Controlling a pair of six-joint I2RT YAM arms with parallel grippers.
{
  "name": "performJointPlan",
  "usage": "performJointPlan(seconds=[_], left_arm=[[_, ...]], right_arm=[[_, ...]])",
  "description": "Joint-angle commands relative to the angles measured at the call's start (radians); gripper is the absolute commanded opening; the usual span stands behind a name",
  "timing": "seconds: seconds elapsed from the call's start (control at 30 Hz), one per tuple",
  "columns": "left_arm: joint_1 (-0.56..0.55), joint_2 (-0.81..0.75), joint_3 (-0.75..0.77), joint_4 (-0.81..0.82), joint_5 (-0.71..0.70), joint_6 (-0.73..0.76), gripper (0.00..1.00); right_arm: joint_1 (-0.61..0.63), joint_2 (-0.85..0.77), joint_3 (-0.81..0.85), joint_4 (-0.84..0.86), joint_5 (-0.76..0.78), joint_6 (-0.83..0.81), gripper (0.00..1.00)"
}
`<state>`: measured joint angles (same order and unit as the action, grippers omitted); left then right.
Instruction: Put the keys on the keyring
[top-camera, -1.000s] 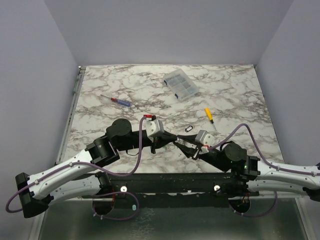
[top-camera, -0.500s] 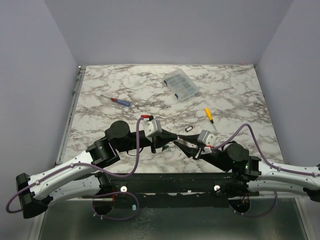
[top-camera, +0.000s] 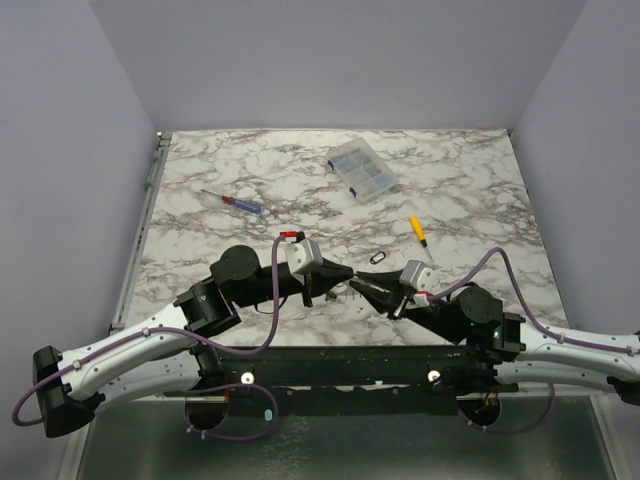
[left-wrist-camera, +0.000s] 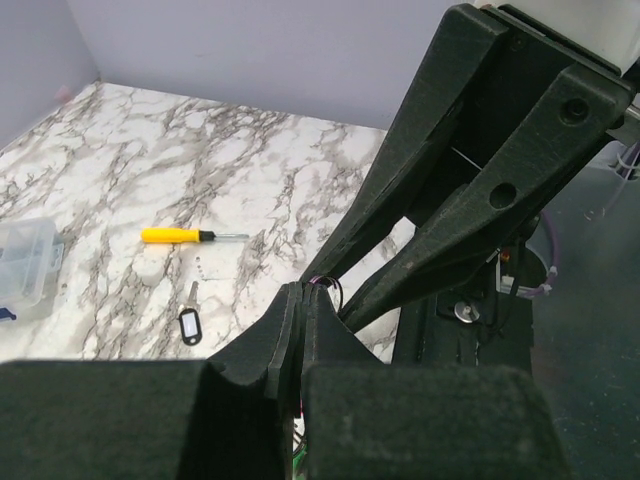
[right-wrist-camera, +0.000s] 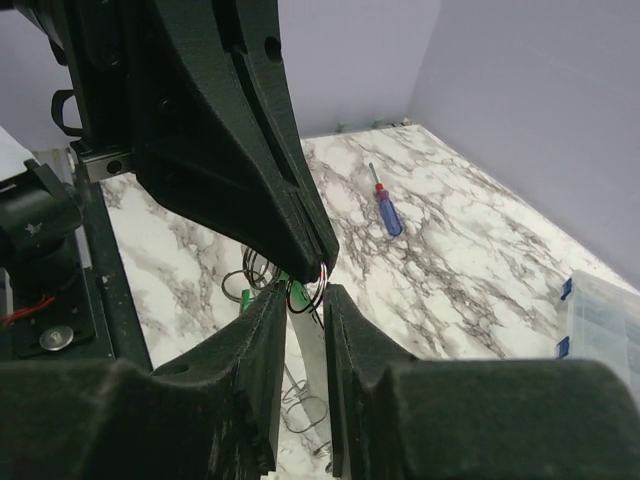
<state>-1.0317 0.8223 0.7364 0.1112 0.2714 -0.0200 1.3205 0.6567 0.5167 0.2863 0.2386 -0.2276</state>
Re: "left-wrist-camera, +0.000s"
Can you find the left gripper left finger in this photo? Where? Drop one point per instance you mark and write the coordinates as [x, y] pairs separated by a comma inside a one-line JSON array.
[[226, 417]]

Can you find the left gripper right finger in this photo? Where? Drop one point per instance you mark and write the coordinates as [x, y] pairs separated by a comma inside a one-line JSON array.
[[368, 420]]

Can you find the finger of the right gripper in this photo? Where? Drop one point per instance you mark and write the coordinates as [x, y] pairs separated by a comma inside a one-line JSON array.
[[458, 110], [556, 138]]

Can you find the small split keyring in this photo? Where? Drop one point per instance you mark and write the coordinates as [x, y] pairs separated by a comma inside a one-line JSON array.
[[334, 289]]

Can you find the green key tag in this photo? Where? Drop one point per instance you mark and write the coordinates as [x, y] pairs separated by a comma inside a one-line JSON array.
[[299, 453]]

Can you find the yellow screwdriver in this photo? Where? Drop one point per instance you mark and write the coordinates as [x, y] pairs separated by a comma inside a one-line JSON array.
[[180, 236]]

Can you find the clear plastic screw box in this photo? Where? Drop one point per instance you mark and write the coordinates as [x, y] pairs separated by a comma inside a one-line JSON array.
[[31, 256]]

